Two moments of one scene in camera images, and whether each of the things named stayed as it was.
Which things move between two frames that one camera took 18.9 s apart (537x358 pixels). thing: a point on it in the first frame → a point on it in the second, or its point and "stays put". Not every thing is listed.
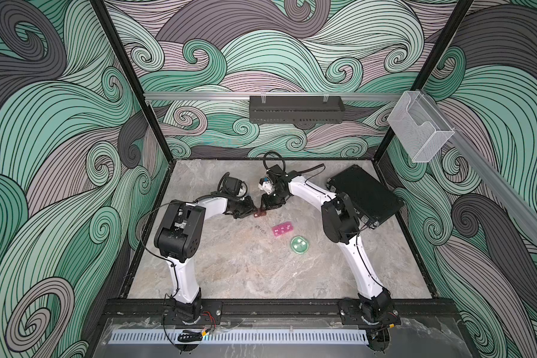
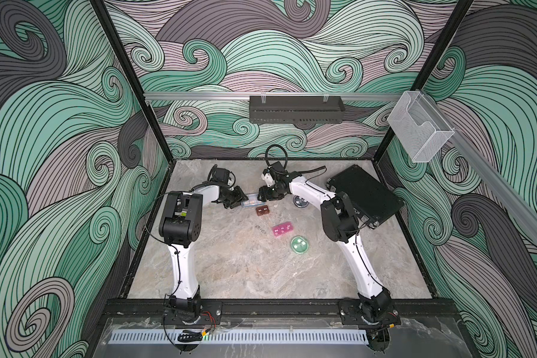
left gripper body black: x=242 y=208 → x=233 y=198
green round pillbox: x=299 y=245 stays put
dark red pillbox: x=259 y=213 stays put
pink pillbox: x=283 y=228 stays put
